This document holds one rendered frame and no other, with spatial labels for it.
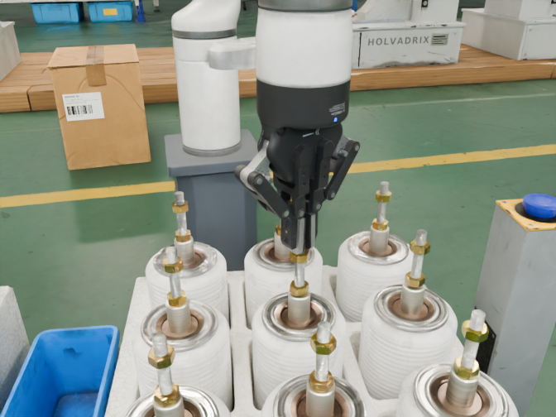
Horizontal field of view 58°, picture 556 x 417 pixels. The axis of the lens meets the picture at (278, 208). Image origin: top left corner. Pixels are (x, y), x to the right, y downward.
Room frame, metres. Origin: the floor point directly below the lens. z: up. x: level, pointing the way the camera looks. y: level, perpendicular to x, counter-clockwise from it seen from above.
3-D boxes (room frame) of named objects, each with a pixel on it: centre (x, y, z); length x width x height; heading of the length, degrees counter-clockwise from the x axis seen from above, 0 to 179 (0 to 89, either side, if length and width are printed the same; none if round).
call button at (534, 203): (0.51, -0.30, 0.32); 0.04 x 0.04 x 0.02
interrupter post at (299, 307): (0.41, -0.02, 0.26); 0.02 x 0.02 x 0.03
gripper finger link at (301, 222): (0.40, -0.01, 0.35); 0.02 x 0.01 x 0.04; 40
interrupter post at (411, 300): (0.42, -0.14, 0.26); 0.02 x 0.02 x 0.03
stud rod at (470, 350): (0.30, -0.15, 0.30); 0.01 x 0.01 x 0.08
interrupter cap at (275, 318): (0.41, -0.02, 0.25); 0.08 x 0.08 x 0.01
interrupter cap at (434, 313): (0.42, -0.14, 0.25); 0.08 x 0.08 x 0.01
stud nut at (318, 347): (0.29, -0.03, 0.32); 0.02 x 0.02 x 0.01; 22
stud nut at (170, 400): (0.27, 0.08, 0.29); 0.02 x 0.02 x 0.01; 84
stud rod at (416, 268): (0.42, -0.14, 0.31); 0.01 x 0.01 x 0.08
